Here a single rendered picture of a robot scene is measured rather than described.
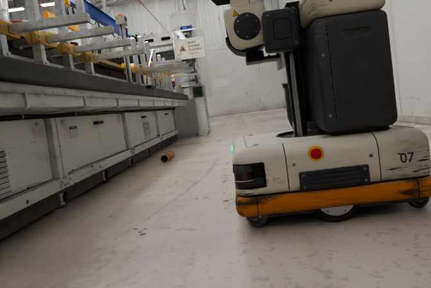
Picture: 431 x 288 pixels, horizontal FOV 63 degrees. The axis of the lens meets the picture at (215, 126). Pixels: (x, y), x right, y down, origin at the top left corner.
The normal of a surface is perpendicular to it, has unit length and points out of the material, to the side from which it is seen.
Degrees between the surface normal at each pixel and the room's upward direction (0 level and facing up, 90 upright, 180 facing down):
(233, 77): 90
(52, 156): 90
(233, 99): 90
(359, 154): 90
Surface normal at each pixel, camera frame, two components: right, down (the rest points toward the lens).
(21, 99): 0.99, -0.13
